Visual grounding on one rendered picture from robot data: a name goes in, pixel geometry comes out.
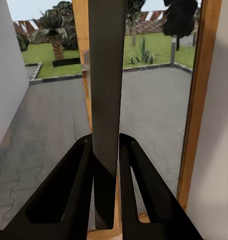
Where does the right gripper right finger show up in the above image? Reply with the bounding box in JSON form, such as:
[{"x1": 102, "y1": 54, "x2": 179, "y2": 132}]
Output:
[{"x1": 119, "y1": 133, "x2": 203, "y2": 240}]

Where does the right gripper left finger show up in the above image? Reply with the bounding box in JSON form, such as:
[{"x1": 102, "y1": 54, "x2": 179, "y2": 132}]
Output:
[{"x1": 0, "y1": 134, "x2": 93, "y2": 240}]

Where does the poster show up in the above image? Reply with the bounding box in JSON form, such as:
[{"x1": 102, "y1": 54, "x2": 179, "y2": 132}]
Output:
[{"x1": 88, "y1": 0, "x2": 127, "y2": 230}]

